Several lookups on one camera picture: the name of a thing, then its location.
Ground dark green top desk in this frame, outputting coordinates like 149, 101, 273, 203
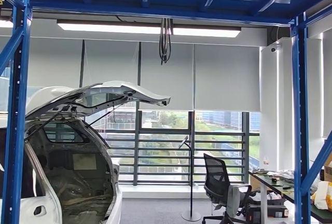
247, 170, 332, 224

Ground black hanging cable bundle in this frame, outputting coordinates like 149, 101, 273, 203
158, 18, 173, 66

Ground white car tailgate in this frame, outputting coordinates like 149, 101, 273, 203
24, 80, 171, 122

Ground large cardboard box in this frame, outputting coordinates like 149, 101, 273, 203
323, 153, 332, 184

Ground black mesh office chair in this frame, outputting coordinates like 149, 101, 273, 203
201, 153, 254, 224

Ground white papers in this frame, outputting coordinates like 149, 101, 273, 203
267, 170, 295, 180

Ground white car body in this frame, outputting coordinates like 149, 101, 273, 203
0, 86, 122, 224

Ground black floor stand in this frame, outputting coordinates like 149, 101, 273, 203
179, 135, 201, 223

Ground black equipment case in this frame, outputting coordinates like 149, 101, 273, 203
244, 203, 290, 224

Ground grey roller blind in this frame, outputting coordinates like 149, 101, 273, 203
195, 44, 261, 113
27, 38, 84, 89
140, 42, 195, 112
323, 30, 332, 137
85, 39, 140, 86

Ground grey window railing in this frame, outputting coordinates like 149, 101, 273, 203
94, 129, 260, 184

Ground blue steel shelf rack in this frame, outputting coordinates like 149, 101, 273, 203
0, 0, 332, 224

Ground yellow white plastic bag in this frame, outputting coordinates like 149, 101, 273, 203
310, 180, 332, 213

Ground grey cloth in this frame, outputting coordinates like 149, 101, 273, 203
226, 185, 241, 218

